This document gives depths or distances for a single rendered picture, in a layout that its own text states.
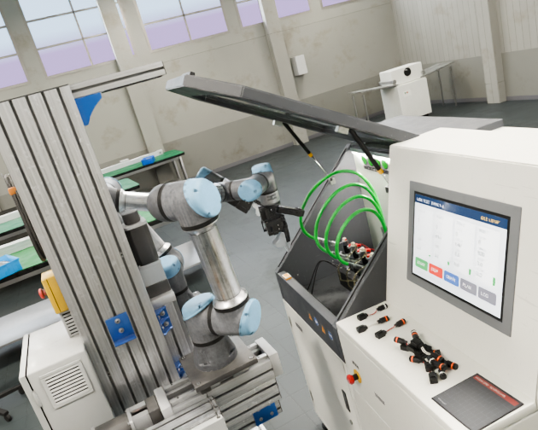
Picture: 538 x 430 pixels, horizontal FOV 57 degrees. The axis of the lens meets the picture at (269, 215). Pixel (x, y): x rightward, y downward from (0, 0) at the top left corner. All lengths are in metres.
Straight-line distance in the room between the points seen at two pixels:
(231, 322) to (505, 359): 0.78
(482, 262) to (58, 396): 1.36
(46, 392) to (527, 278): 1.44
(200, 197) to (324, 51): 10.32
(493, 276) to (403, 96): 8.91
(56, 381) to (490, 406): 1.28
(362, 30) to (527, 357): 11.08
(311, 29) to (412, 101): 2.80
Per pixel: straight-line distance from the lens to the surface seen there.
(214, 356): 1.70
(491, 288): 1.48
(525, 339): 1.44
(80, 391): 1.82
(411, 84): 10.38
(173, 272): 2.10
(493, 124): 2.09
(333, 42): 11.74
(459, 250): 1.55
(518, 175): 1.36
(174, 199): 1.42
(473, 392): 1.50
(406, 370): 1.60
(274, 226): 1.89
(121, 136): 10.05
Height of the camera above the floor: 1.95
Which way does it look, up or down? 17 degrees down
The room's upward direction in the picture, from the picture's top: 16 degrees counter-clockwise
